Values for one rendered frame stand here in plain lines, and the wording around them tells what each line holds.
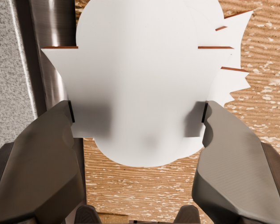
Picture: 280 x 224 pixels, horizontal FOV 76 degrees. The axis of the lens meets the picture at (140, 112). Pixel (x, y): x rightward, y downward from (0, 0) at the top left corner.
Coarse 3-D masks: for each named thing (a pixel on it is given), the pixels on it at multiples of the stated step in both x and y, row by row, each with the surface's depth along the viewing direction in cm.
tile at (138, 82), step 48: (96, 0) 9; (144, 0) 9; (48, 48) 11; (96, 48) 11; (144, 48) 11; (192, 48) 11; (96, 96) 12; (144, 96) 12; (192, 96) 12; (96, 144) 15; (144, 144) 15
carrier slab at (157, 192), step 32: (224, 0) 14; (256, 0) 14; (256, 32) 16; (256, 64) 17; (256, 96) 19; (256, 128) 21; (96, 160) 24; (192, 160) 24; (96, 192) 27; (128, 192) 27; (160, 192) 27
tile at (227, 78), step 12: (192, 12) 10; (204, 24) 11; (204, 36) 11; (216, 36) 11; (228, 72) 12; (240, 72) 12; (216, 84) 13; (228, 84) 13; (216, 96) 13; (180, 144) 16; (180, 156) 17
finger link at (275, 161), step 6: (264, 144) 8; (270, 144) 8; (264, 150) 8; (270, 150) 8; (270, 156) 7; (276, 156) 7; (270, 162) 7; (276, 162) 7; (270, 168) 7; (276, 168) 7; (276, 174) 7; (276, 180) 6; (276, 186) 6; (240, 216) 5; (240, 222) 5; (246, 222) 5; (252, 222) 5; (258, 222) 5
